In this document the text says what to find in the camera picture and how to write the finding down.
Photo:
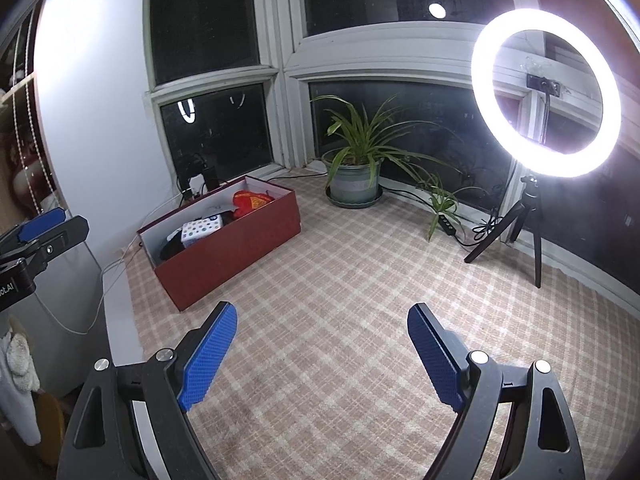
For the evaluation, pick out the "orange round object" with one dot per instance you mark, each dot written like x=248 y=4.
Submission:
x=50 y=430

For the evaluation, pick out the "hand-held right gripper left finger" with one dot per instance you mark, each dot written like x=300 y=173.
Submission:
x=210 y=360

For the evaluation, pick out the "red cloth bag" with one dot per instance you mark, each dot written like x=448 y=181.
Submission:
x=252 y=202

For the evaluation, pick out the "small green plant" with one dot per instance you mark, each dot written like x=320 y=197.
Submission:
x=442 y=200

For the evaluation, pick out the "black tripod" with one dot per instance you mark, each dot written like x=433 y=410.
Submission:
x=530 y=190

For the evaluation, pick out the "patterned tissue pack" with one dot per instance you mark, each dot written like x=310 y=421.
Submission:
x=200 y=230

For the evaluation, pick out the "black power adapter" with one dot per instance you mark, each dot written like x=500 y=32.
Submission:
x=207 y=177

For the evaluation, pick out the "person's left hand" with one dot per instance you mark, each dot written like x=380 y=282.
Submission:
x=22 y=360

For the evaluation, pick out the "white window frame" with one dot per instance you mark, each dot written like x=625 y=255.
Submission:
x=285 y=60

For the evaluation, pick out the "checked beige mat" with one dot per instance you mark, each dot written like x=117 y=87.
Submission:
x=325 y=285

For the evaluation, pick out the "large potted plant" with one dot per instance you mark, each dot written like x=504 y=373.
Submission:
x=355 y=182

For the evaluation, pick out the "dark red cardboard box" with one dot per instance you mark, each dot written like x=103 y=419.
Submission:
x=235 y=255

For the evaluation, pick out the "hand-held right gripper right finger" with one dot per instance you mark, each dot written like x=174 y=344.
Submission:
x=435 y=360

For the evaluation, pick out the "black knit glove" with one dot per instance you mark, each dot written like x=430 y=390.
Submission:
x=172 y=247

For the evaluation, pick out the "wooden shelf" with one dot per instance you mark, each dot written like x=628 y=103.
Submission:
x=7 y=110

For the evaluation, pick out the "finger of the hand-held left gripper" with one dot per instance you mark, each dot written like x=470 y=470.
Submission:
x=42 y=222
x=60 y=240

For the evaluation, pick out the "phone holder on gooseneck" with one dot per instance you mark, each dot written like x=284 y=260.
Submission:
x=542 y=82

